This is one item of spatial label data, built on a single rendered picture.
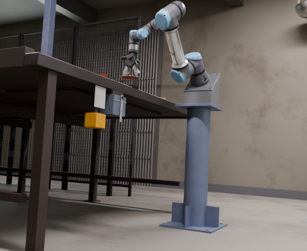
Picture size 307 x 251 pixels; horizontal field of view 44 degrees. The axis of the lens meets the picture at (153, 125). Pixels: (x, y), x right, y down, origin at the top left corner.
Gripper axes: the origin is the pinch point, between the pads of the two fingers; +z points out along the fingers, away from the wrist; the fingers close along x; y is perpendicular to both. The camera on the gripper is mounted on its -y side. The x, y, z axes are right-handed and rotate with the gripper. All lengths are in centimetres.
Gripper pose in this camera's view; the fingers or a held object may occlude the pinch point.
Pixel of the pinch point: (129, 76)
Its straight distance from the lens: 279.8
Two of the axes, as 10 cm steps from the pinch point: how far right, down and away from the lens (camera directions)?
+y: 5.2, 1.2, 8.5
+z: -0.6, 9.9, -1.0
